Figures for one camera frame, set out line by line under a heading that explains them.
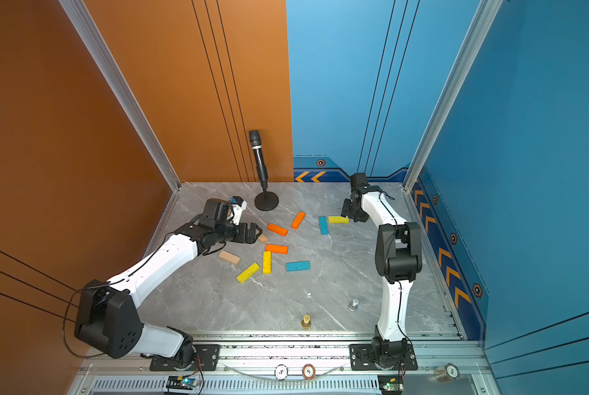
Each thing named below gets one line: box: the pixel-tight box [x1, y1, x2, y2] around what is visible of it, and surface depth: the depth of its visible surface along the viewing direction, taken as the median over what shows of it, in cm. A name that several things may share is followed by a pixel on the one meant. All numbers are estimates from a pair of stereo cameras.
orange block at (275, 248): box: [264, 243, 289, 255], surface depth 99 cm
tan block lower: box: [218, 250, 242, 265], surface depth 96 cm
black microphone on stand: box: [249, 130, 279, 212], surface depth 98 cm
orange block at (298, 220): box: [291, 211, 307, 230], surface depth 108 cm
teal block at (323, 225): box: [318, 215, 330, 236], surface depth 107 cm
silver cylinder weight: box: [347, 298, 359, 312], surface depth 83 cm
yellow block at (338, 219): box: [328, 215, 350, 224], surface depth 108 cm
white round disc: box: [273, 363, 289, 382], surface depth 72 cm
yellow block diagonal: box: [236, 261, 261, 284], surface depth 92 cm
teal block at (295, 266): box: [285, 260, 311, 272], surface depth 95 cm
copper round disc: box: [301, 363, 316, 381], surface depth 72 cm
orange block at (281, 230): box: [266, 223, 289, 237], surface depth 105 cm
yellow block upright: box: [262, 250, 273, 275], surface depth 94 cm
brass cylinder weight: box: [301, 314, 312, 330], surface depth 79 cm
